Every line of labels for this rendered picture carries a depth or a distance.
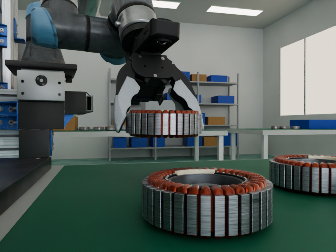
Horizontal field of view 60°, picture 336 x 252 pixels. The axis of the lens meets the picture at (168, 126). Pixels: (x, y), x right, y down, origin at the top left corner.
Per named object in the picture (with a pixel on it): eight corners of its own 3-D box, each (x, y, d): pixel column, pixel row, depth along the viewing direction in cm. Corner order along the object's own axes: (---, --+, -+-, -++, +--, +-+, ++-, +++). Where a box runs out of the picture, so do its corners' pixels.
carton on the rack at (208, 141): (199, 145, 719) (199, 136, 719) (212, 144, 727) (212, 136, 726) (204, 146, 680) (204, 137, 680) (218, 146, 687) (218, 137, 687)
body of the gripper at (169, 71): (163, 109, 54) (152, 58, 59) (180, 80, 47) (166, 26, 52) (122, 108, 51) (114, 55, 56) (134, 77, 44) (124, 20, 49)
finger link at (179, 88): (201, 135, 51) (167, 97, 53) (217, 118, 47) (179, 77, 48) (190, 144, 50) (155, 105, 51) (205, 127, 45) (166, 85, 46)
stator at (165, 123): (118, 134, 46) (118, 110, 46) (182, 133, 50) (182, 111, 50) (138, 139, 36) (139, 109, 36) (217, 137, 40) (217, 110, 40)
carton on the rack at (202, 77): (187, 83, 711) (187, 76, 710) (201, 84, 718) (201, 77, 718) (192, 81, 671) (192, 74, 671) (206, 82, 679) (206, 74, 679)
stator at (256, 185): (304, 235, 21) (304, 185, 21) (154, 250, 19) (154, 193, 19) (236, 197, 32) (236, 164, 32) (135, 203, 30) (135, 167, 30)
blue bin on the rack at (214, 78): (204, 84, 720) (204, 77, 720) (220, 84, 730) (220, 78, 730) (211, 82, 679) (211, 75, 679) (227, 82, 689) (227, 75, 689)
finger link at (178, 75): (198, 98, 49) (164, 62, 51) (202, 93, 48) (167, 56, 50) (180, 110, 47) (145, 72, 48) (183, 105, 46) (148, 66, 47)
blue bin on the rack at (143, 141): (129, 146, 680) (129, 137, 680) (144, 146, 689) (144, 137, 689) (131, 147, 639) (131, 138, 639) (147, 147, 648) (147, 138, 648)
